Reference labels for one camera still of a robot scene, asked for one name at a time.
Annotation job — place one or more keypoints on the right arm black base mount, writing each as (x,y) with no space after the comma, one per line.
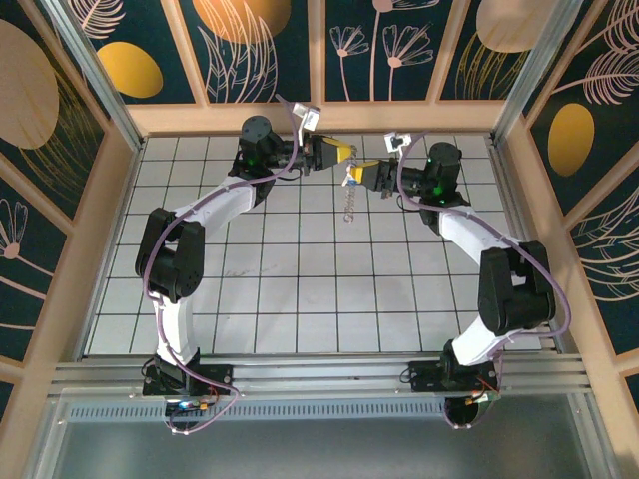
(424,376)

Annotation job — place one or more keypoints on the aluminium corner post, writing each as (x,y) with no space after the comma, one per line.
(536,70)
(106,85)

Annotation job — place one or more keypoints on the aluminium table side rail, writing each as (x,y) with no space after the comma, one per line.
(109,259)
(517,224)

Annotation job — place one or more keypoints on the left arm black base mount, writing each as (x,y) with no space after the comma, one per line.
(219,376)

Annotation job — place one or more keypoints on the grey metal shelf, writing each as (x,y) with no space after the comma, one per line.
(319,449)

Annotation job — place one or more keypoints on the right aluminium table side rail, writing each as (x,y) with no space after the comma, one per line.
(517,224)

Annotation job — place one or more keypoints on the right aluminium corner post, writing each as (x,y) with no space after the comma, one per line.
(536,70)

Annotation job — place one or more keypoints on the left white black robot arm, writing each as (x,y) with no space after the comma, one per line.
(219,204)

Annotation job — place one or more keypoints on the controller circuit board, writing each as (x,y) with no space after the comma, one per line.
(192,405)
(481,397)

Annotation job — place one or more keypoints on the aluminium front rail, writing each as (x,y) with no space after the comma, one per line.
(319,379)

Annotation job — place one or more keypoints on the right controller circuit board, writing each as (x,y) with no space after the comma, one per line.
(481,397)

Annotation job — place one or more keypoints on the left controller circuit board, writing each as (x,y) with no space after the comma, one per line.
(192,405)

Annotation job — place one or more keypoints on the small blue capsule object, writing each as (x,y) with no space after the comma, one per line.
(351,183)

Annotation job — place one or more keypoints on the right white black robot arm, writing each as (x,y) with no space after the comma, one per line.
(469,234)

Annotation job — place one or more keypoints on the left aluminium corner post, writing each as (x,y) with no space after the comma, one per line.
(106,85)

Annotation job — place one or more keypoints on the left aluminium table side rail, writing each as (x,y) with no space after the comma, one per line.
(109,259)

